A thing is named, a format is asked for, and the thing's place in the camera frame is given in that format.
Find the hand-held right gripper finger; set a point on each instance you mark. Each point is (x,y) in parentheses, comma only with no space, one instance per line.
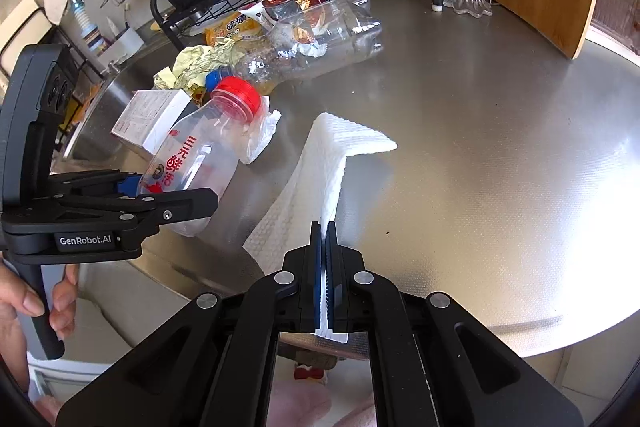
(320,277)
(332,277)

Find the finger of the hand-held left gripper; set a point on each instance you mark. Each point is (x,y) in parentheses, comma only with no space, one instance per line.
(190,204)
(127,181)

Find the red-capped clear plastic bottle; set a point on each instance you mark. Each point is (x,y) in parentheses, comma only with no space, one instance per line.
(200,147)

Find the white paper towel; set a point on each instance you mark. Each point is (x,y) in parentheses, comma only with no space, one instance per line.
(320,142)

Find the orange soap wrapper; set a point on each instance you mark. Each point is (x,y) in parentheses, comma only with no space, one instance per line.
(225,29)

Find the person's left hand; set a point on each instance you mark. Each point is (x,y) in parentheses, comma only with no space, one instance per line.
(24,299)

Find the small white cardboard box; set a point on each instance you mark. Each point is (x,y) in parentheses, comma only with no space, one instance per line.
(150,117)

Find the stainless steel sink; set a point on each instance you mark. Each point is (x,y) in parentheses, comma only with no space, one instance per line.
(97,117)

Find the crumpled white tissue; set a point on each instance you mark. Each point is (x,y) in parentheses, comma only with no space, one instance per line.
(261,132)

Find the white plastic container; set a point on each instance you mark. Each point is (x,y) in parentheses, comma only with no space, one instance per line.
(125,42)

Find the crumpled yellow paper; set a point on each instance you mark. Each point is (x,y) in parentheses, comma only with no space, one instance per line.
(192,62)

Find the crushed blue-capped clear bottle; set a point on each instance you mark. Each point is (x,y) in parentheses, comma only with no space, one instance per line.
(325,42)

